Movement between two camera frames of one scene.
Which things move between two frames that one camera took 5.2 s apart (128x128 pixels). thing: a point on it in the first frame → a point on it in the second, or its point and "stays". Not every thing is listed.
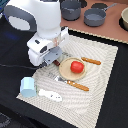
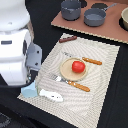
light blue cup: [28, 87] stays
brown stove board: [112, 27] stays
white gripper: [43, 51] → [18, 56]
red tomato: [76, 66] stays
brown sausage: [55, 62] → [67, 39]
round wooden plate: [64, 69] stays
